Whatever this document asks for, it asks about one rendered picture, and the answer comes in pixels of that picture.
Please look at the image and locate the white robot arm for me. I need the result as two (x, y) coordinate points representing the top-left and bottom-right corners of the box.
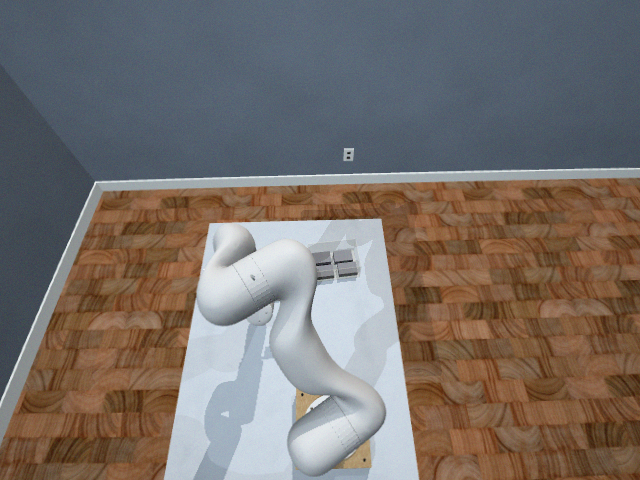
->
(196, 223), (386, 477)

